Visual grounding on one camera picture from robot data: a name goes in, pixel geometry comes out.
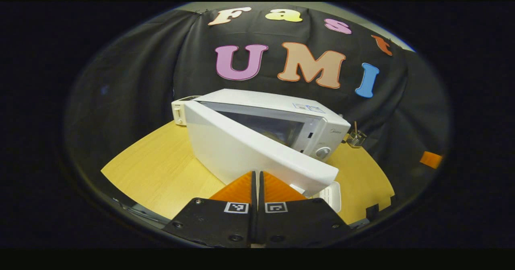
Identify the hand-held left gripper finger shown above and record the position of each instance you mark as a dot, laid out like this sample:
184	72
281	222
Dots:
260	197
254	197

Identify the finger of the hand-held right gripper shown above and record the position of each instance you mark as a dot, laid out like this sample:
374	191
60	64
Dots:
430	160

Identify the white microwave oven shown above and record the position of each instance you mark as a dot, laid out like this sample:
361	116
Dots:
225	145

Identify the white plastic tray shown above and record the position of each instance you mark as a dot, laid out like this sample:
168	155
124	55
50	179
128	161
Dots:
332	195

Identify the clear glass jar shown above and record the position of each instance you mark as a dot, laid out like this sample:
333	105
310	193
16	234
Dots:
356	139

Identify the white toaster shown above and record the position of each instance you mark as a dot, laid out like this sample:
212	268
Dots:
179	111

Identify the black backdrop cloth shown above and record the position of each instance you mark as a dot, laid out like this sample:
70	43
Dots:
128	81

